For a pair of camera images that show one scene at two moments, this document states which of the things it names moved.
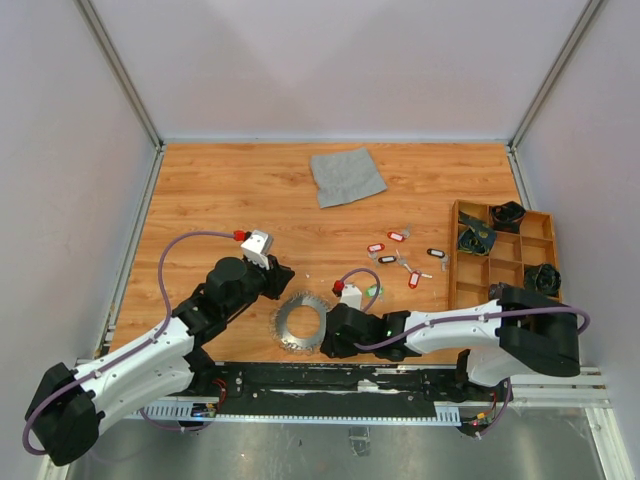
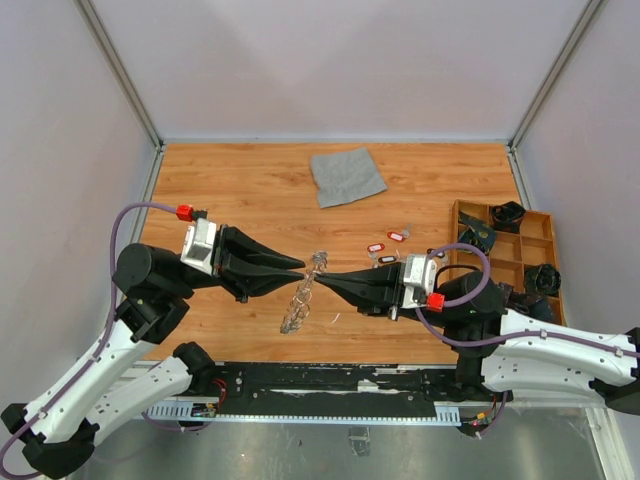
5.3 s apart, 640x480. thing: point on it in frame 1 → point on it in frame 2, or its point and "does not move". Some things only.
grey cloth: x=346 y=176 does not move
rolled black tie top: x=506 y=217 does not move
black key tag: x=435 y=253 does not move
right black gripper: x=333 y=347 → x=371 y=299
